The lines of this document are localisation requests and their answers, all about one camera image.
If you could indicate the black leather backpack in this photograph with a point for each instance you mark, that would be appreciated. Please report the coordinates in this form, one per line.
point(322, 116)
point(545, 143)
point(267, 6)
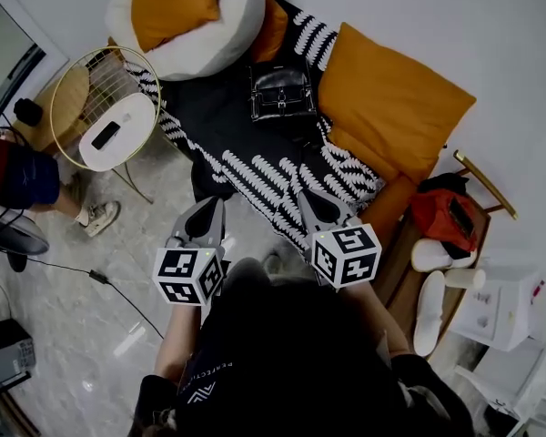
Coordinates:
point(282, 96)

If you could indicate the person's black shirt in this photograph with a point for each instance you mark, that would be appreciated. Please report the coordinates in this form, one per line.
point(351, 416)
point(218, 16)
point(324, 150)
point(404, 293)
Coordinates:
point(291, 358)

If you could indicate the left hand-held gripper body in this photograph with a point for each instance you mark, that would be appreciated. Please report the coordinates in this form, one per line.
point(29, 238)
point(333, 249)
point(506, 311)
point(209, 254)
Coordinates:
point(184, 269)

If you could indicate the black white patterned blanket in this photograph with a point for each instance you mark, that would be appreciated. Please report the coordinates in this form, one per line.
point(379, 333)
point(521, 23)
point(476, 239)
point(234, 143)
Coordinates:
point(218, 121)

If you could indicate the person's right forearm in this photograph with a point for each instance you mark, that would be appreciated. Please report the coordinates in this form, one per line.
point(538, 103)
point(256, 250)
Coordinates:
point(382, 317)

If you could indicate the person's left forearm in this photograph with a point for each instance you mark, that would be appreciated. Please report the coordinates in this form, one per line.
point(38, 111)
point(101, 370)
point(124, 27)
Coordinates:
point(179, 335)

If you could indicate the white oval tray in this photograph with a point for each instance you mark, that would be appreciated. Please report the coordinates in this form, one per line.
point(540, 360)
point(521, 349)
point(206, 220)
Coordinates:
point(127, 135)

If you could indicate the black grey box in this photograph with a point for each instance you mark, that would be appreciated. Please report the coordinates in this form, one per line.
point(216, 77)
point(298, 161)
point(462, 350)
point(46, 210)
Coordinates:
point(4, 353)

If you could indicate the large orange cushion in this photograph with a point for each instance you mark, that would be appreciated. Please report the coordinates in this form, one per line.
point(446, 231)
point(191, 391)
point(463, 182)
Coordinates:
point(391, 107)

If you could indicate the yellow stool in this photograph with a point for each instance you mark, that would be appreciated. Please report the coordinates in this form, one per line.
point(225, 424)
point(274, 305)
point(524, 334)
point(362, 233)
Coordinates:
point(68, 103)

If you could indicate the white shelf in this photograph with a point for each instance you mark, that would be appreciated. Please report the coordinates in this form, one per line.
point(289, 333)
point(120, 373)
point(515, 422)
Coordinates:
point(537, 389)

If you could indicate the wooden bench with gold frame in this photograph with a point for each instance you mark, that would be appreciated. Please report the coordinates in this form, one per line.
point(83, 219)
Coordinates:
point(400, 271)

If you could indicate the black round object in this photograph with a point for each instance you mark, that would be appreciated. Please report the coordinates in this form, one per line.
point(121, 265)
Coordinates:
point(27, 112)

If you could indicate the red bag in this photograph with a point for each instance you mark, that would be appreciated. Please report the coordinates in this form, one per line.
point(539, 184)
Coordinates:
point(437, 219)

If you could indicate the white round pillow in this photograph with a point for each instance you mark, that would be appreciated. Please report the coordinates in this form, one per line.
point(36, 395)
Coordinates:
point(200, 53)

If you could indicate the white cylinder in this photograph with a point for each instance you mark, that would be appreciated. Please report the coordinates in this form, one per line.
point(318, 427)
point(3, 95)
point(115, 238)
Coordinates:
point(466, 279)

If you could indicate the black garment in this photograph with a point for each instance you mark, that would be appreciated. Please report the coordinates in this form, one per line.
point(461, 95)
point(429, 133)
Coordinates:
point(443, 182)

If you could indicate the small orange cushion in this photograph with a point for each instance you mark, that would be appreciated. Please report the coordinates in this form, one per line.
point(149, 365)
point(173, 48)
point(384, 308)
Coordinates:
point(270, 30)

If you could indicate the white drawer cabinet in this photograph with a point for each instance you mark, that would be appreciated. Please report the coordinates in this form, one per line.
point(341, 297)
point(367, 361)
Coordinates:
point(505, 307)

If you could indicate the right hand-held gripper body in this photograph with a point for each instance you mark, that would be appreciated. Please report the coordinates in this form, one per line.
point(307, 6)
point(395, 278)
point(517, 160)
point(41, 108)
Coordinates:
point(346, 255)

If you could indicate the white slipper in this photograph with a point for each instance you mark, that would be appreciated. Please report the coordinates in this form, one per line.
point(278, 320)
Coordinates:
point(430, 255)
point(428, 312)

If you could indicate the black chair base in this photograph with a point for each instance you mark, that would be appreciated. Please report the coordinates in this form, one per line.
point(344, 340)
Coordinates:
point(13, 239)

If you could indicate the black phone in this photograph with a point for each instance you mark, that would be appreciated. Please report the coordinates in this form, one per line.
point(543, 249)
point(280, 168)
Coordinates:
point(105, 136)

